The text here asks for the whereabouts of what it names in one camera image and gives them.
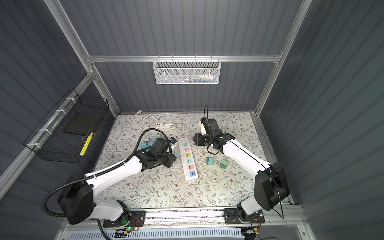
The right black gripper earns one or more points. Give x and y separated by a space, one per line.
198 140

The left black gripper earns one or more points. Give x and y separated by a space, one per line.
172 158

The teal plug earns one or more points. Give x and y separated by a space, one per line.
210 161
143 144
148 144

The white long power strip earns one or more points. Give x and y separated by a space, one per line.
187 158

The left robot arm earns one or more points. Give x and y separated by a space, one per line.
79 201

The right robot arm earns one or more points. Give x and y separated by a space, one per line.
270 182

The pens in white basket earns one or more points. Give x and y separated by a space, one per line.
202 79

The yellow marker in basket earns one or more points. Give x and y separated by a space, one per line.
86 144

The black pad in basket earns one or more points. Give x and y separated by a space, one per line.
83 124

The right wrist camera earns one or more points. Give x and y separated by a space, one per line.
202 124

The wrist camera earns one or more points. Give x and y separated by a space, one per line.
173 141
202 124

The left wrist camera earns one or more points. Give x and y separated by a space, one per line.
173 141

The white wire wall basket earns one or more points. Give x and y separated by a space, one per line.
167 72

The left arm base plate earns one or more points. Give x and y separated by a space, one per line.
133 219

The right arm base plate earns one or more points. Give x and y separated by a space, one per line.
234 216

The black wire side basket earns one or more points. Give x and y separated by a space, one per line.
67 134

